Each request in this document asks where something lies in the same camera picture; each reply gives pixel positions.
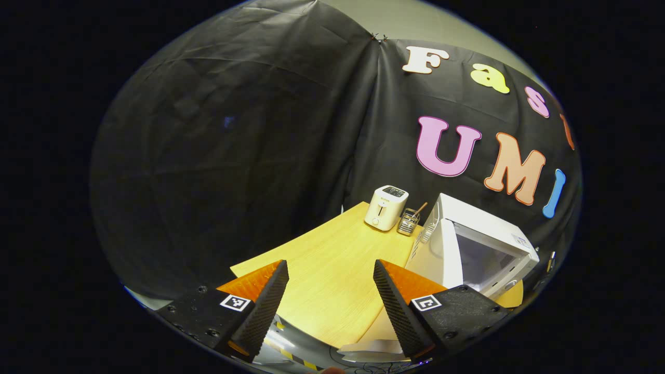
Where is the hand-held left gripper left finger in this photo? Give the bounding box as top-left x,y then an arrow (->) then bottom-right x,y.
155,260 -> 290,364

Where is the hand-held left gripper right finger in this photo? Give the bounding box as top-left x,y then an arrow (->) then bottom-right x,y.
373,259 -> 512,362

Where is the white microwave oven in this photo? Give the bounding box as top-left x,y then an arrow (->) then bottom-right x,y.
405,193 -> 541,302

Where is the white toaster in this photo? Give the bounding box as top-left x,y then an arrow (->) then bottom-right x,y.
364,185 -> 409,232

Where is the black backdrop cloth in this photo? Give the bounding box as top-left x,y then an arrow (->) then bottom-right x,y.
89,0 -> 582,299

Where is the black cable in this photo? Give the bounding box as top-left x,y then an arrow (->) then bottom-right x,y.
330,358 -> 416,374

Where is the wire utensil holder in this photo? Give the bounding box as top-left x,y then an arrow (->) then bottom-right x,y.
397,208 -> 420,236

